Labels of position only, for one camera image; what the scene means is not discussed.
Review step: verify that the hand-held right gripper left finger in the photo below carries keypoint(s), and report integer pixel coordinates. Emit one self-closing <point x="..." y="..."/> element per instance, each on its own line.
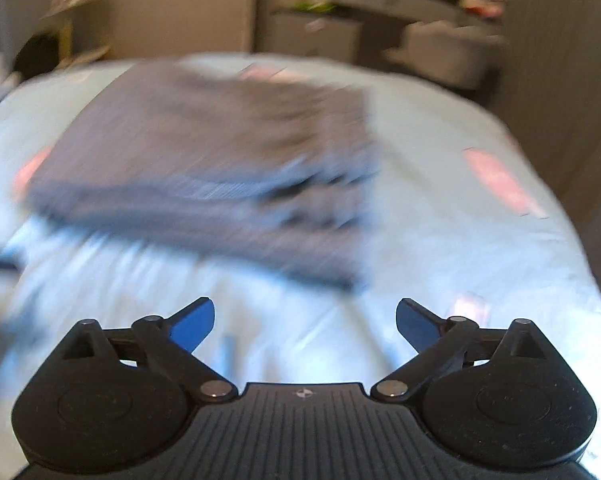
<point x="195" y="325"/>

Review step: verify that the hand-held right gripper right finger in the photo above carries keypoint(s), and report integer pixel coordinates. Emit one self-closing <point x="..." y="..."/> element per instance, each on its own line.
<point x="415" y="322"/>

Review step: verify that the grey pants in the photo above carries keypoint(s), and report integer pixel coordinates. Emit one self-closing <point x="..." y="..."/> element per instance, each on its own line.
<point x="205" y="160"/>

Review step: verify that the white pink printed bed sheet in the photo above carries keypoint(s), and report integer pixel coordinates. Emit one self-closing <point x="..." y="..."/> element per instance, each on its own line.
<point x="455" y="240"/>

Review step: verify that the white storage box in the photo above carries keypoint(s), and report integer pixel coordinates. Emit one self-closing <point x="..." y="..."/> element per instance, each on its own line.
<point x="445" y="52"/>

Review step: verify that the grey drawer cabinet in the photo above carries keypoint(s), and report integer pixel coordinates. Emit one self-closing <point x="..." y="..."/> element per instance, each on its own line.
<point x="315" y="37"/>

